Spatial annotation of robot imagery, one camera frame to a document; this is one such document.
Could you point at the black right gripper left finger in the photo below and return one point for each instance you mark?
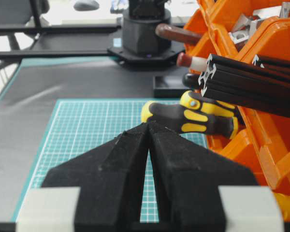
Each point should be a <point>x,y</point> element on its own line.
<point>111,180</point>

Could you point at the black shallow tray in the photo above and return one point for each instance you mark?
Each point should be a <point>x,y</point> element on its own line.
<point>168,86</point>

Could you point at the black metal frame rail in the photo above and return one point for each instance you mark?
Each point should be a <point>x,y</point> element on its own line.
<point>37,28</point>

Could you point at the black aluminium extrusion frame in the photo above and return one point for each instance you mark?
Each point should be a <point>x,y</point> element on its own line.
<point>246,85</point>

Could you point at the orange container rack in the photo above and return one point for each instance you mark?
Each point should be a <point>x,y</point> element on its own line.
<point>264,144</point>

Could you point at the red white handle tool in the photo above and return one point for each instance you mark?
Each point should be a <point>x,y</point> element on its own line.
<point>195,63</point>

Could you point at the silver corner brackets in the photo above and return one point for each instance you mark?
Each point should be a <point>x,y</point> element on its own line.
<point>246,26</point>

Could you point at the green cutting mat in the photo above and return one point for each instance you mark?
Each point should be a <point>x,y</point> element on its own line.
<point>75,127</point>

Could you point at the brown handle tool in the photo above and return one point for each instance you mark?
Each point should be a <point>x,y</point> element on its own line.
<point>177,34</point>

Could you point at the black handle tool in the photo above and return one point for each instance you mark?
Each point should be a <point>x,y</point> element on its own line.
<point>190,80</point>

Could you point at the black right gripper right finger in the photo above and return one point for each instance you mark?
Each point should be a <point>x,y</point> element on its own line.
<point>187,177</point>

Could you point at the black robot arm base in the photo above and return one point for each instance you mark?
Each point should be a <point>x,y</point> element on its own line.
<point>137,42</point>

